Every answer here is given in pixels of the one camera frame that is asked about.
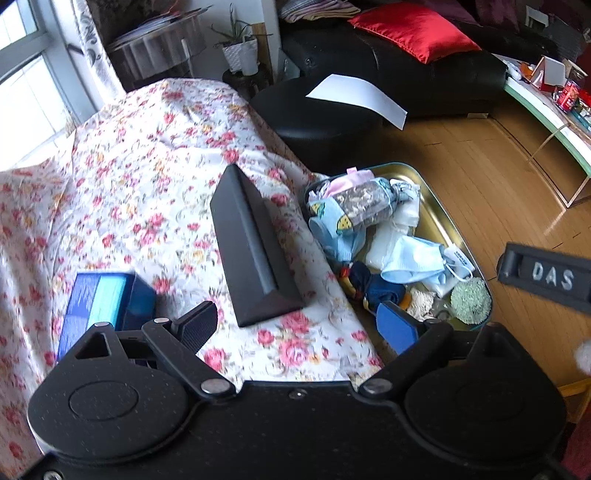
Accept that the dark colourful cloth bundle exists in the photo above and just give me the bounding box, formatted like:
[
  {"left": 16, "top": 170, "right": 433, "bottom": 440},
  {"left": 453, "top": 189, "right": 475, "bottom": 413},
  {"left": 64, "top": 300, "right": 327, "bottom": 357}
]
[{"left": 338, "top": 261, "right": 407, "bottom": 315}]

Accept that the green round sponge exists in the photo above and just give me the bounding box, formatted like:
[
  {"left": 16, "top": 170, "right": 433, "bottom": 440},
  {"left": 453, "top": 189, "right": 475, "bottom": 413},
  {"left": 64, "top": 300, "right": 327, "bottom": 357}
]
[{"left": 451, "top": 278, "right": 492, "bottom": 325}]

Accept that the blue Tempo tissue box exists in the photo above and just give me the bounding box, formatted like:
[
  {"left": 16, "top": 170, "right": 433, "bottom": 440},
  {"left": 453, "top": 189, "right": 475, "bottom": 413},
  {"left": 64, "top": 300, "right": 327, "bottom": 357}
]
[{"left": 56, "top": 272, "right": 156, "bottom": 361}]

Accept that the blue face mask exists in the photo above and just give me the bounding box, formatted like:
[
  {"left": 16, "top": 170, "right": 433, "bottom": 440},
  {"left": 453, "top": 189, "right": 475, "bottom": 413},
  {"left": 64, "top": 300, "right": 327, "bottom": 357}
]
[{"left": 381, "top": 236, "right": 475, "bottom": 286}]

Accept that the clear tissue pack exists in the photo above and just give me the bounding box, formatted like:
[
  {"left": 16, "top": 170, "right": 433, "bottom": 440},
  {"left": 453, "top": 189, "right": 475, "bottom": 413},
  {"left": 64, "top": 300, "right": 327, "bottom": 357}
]
[{"left": 365, "top": 221, "right": 409, "bottom": 270}]

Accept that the cartoon print drawstring pouch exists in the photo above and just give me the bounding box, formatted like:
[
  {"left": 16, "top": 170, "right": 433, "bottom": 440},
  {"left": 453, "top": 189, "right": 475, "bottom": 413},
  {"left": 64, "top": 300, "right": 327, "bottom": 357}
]
[{"left": 307, "top": 197, "right": 367, "bottom": 263}]

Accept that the pink cloth pouch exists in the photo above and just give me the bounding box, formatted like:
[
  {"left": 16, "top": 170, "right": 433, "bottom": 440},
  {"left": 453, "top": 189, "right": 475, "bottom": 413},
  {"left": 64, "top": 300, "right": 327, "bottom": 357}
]
[{"left": 321, "top": 168, "right": 375, "bottom": 198}]

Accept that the white tissue pack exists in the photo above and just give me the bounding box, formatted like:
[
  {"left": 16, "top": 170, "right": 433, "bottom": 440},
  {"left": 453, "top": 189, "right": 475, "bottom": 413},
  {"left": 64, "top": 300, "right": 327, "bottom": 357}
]
[{"left": 390, "top": 179, "right": 421, "bottom": 228}]

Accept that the grey patterned cloth roll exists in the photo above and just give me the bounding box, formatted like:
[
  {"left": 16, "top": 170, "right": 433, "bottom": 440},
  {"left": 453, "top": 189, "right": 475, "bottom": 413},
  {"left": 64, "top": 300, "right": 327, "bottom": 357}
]
[{"left": 334, "top": 178, "right": 398, "bottom": 231}]

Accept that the gold metal tray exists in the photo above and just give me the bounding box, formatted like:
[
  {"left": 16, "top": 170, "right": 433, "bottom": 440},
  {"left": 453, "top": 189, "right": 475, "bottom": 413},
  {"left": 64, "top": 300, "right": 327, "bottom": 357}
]
[{"left": 300, "top": 162, "right": 492, "bottom": 331}]

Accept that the black triangular box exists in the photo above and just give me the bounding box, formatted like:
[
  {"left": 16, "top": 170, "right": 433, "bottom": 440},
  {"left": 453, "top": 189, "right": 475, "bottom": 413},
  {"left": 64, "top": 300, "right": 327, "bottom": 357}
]
[{"left": 211, "top": 165, "right": 304, "bottom": 328}]

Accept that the floral bed sheet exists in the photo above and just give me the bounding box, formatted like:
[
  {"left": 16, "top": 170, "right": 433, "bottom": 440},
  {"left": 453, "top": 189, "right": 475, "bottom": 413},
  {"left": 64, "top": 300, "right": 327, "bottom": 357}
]
[{"left": 1, "top": 79, "right": 382, "bottom": 478}]

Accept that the white paper sheet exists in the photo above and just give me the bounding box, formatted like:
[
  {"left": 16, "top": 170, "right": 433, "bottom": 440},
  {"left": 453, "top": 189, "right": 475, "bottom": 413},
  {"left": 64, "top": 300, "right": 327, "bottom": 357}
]
[{"left": 307, "top": 74, "right": 408, "bottom": 130}]

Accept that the red satin cushion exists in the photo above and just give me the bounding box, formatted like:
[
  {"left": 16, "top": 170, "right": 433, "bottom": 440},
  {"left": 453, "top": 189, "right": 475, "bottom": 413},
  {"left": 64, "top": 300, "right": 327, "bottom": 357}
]
[{"left": 349, "top": 2, "right": 481, "bottom": 64}]

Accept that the glass side table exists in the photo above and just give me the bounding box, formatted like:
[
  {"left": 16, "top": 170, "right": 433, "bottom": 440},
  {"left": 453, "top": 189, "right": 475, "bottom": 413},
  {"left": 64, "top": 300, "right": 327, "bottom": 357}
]
[{"left": 106, "top": 7, "right": 209, "bottom": 92}]

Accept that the potted plant white pot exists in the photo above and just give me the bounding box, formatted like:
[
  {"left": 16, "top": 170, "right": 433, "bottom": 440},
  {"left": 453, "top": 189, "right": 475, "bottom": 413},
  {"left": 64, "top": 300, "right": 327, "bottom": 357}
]
[{"left": 211, "top": 3, "right": 270, "bottom": 77}]

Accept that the patterned curtain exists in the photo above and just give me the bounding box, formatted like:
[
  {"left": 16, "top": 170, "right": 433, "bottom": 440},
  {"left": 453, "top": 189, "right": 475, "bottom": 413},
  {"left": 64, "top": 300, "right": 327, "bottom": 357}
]
[{"left": 70, "top": 0, "right": 125, "bottom": 99}]

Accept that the black leather sofa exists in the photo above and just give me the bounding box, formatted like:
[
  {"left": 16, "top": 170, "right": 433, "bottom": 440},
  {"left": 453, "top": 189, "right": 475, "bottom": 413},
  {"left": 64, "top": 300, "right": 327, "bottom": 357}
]
[{"left": 250, "top": 20, "right": 506, "bottom": 167}]

